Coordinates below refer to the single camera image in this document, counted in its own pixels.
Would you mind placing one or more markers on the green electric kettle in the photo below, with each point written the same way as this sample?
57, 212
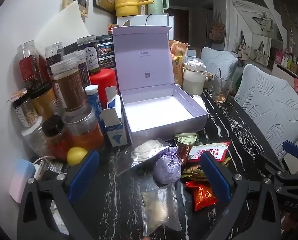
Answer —
156, 3

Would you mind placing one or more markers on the black coffee bag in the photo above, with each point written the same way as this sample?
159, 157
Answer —
106, 52

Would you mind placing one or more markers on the yellow pot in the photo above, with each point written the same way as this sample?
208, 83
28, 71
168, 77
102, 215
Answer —
126, 7

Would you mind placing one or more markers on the orange snack bag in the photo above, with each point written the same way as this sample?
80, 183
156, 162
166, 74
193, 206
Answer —
177, 60

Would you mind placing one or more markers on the small white blue box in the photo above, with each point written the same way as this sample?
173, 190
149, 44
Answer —
112, 102

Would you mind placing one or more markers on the cluster of clear food jars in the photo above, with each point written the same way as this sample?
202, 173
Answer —
69, 90

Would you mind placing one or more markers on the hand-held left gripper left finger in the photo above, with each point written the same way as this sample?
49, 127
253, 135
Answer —
85, 175

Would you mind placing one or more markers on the blue tablet tube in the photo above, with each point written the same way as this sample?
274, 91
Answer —
92, 97

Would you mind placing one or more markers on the clear zip bag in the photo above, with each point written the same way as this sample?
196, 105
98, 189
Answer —
158, 207

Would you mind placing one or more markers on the brown ceramic mug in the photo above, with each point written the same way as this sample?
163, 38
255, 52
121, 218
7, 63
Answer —
208, 77

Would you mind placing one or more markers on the red snack bag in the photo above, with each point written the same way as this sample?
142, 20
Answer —
112, 28

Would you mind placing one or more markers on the red snack packet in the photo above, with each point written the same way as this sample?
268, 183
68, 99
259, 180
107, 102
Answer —
203, 195

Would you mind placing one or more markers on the pink blue power bank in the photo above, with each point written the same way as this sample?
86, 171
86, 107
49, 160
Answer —
21, 180

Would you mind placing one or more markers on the white bundle in clear packet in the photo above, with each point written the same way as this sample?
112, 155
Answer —
146, 150

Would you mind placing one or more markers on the purple gift box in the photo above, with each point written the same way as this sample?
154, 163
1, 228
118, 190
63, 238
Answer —
158, 110

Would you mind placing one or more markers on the cream lidded jug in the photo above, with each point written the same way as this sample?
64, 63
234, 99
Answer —
192, 80

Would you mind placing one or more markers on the red canister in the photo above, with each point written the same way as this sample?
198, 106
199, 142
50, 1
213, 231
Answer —
102, 85

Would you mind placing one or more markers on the dark brown door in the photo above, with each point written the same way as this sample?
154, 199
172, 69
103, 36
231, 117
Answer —
178, 22

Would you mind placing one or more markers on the blue white carton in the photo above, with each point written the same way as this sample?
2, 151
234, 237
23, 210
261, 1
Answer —
116, 132

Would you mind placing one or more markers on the drinking straw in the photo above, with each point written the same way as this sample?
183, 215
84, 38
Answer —
221, 77

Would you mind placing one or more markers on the row of small bottles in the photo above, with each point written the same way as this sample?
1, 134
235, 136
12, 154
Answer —
291, 61

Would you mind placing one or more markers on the small leaf-pattern covered chair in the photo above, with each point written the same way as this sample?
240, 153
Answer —
218, 60

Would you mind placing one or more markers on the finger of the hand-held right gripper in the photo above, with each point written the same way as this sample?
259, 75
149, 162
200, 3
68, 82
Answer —
292, 148
288, 180

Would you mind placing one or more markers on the green print tote bag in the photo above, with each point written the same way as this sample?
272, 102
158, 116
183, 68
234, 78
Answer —
262, 55

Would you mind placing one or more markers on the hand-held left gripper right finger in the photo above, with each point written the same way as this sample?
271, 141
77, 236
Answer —
215, 177

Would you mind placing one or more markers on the purple lavender sachet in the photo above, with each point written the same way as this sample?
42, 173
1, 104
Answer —
167, 167

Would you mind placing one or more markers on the white foam board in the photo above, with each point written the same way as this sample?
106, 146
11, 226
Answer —
64, 27

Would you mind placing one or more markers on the white tote bag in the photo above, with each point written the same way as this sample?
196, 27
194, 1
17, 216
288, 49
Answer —
243, 48

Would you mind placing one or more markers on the yellow lemon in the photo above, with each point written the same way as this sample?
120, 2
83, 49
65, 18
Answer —
76, 156

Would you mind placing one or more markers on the brown foil snack packet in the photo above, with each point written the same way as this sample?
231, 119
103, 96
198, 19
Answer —
185, 152

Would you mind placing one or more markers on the white cardboard box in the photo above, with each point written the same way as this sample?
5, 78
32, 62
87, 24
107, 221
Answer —
191, 53

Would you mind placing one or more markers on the gold foil packet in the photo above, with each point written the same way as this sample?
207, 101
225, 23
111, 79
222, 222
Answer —
225, 160

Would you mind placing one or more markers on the white tissue packet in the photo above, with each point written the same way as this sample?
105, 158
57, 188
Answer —
198, 99

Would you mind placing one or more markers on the long red white packet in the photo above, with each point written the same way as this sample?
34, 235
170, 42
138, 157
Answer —
208, 150

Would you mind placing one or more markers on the green foil tea packet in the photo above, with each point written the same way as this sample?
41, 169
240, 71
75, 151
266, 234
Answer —
186, 138
192, 172

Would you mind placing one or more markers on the brown floral tote bag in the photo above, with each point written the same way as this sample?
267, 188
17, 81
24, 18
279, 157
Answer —
216, 30

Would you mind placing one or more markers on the clear glass cup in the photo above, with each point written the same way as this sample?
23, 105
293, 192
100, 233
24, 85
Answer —
221, 92

